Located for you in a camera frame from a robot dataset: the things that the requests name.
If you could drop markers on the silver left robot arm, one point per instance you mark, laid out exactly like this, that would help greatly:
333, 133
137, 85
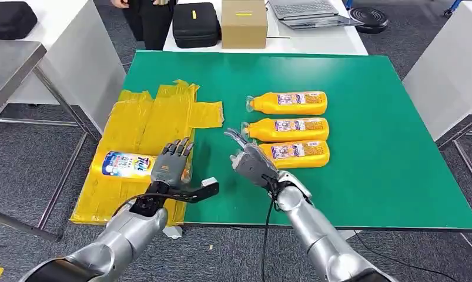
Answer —
122, 237

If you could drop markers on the black zip case, flat tag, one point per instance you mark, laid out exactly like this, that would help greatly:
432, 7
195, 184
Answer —
8, 21

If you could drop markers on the grey laptop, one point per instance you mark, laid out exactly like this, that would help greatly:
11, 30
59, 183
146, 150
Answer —
306, 11

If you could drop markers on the person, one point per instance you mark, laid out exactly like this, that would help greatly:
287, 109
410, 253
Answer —
152, 23

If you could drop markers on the green table mat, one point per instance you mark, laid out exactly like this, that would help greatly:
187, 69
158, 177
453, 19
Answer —
376, 136

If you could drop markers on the black zip case, upright tag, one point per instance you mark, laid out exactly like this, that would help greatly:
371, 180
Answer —
195, 29

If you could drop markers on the steel frame table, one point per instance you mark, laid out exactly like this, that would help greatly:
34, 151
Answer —
10, 66

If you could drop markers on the black round disc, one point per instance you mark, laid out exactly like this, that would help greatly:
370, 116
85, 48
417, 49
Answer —
368, 19

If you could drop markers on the orange drink bottle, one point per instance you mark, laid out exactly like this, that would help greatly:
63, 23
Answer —
122, 165
267, 133
302, 157
267, 105

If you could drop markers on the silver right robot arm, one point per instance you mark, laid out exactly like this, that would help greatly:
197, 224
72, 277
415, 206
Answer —
321, 237

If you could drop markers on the white table with boxes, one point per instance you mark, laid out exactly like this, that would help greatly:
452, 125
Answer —
317, 43

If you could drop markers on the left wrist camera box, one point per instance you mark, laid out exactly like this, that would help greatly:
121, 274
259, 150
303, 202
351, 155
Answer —
200, 191

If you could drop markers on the brown cardboard box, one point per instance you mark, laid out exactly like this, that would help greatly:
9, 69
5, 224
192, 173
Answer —
243, 29

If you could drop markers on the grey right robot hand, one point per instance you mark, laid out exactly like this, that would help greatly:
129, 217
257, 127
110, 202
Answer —
257, 165

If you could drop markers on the blue chair base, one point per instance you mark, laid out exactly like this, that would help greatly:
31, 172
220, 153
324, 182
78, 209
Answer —
452, 7

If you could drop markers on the yellow plastic sheet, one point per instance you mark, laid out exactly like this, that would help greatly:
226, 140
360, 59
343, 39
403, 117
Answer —
142, 116

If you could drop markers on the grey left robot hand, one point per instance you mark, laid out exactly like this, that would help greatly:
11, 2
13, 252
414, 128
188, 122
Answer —
167, 167

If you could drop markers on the white table foot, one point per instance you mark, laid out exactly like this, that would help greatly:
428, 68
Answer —
173, 232

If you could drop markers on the bare white table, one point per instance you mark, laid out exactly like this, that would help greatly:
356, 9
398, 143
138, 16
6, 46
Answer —
442, 70

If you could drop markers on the thin black pen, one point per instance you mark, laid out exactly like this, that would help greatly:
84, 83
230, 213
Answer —
278, 37

